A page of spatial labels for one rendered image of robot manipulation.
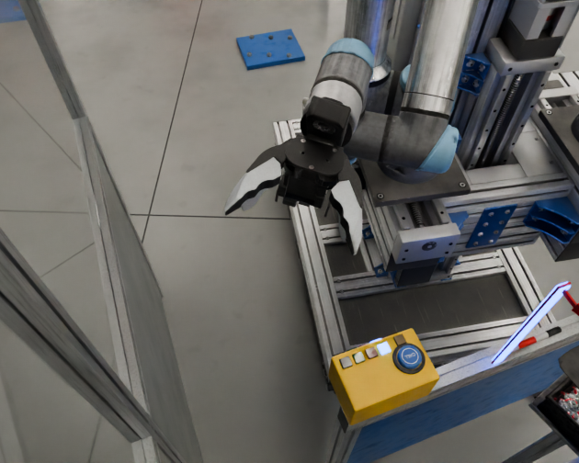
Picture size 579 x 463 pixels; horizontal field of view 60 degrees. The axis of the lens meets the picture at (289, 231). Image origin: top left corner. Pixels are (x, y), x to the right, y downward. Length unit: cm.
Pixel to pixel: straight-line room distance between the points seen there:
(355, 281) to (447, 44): 128
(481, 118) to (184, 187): 162
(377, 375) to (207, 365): 124
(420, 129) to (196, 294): 157
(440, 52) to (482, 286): 139
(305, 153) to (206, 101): 240
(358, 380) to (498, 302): 124
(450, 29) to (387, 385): 56
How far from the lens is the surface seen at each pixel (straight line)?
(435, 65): 80
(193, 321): 214
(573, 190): 146
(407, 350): 91
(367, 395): 88
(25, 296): 52
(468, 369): 118
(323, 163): 61
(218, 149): 271
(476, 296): 205
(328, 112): 56
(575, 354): 89
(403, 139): 79
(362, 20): 98
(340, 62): 74
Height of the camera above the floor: 190
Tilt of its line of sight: 54 degrees down
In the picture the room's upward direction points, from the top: straight up
